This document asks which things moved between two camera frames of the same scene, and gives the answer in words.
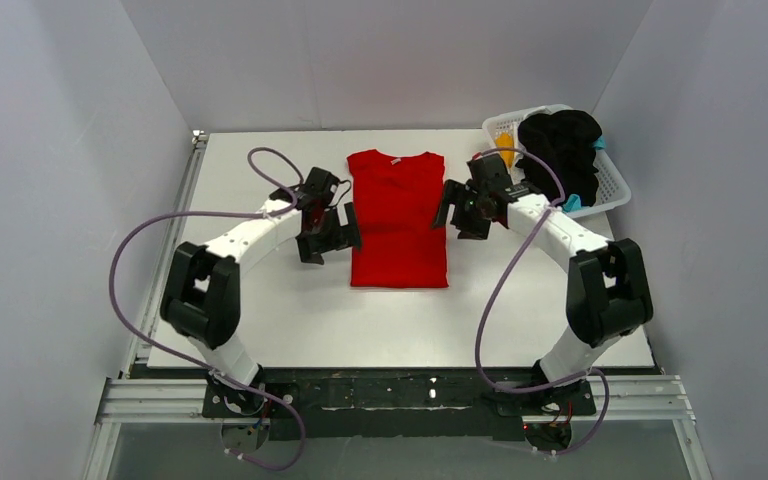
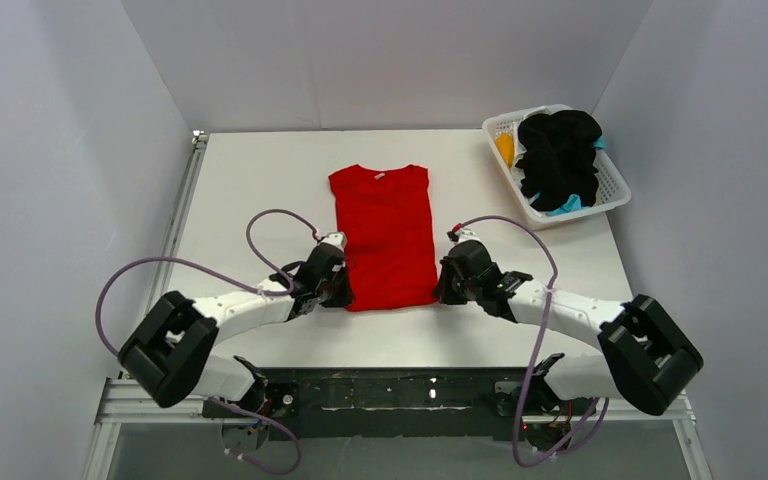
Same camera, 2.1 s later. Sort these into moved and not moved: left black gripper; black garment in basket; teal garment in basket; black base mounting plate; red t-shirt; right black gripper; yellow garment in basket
Moved: red t-shirt; left black gripper; right black gripper
Not moved: black garment in basket; black base mounting plate; yellow garment in basket; teal garment in basket
